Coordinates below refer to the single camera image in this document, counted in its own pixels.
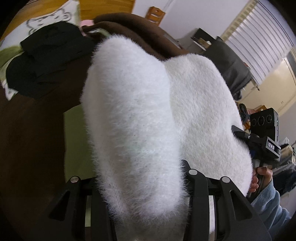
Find folded brown plush blanket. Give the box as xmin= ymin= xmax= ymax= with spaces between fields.
xmin=82 ymin=13 xmax=189 ymax=60

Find white window blinds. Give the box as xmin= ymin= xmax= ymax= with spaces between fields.
xmin=221 ymin=1 xmax=295 ymax=86

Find wooden chair with clothes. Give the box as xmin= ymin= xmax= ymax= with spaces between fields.
xmin=236 ymin=103 xmax=267 ymax=130

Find small wooden chair back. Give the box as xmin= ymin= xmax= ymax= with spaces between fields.
xmin=145 ymin=6 xmax=166 ymax=26

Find white fuzzy cardigan black trim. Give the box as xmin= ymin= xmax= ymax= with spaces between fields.
xmin=81 ymin=35 xmax=252 ymax=240

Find green garment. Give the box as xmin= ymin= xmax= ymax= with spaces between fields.
xmin=64 ymin=105 xmax=95 ymax=181

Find clothes rack with garments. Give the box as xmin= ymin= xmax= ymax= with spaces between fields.
xmin=272 ymin=137 xmax=295 ymax=196

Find white cartoon print pillow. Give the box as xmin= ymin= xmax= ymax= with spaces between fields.
xmin=1 ymin=1 xmax=81 ymax=100

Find white side table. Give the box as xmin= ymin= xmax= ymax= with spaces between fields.
xmin=190 ymin=28 xmax=216 ymax=51

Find dark grey hanging cover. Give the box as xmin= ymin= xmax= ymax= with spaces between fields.
xmin=202 ymin=37 xmax=252 ymax=101

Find wooden headboard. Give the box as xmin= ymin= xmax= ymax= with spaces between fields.
xmin=1 ymin=1 xmax=135 ymax=39

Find black garment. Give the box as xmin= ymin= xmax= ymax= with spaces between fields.
xmin=5 ymin=21 xmax=94 ymax=98

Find light blue sleeve forearm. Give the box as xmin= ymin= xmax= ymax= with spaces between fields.
xmin=251 ymin=180 xmax=292 ymax=239

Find person's right hand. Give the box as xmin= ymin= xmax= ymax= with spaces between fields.
xmin=248 ymin=167 xmax=273 ymax=193

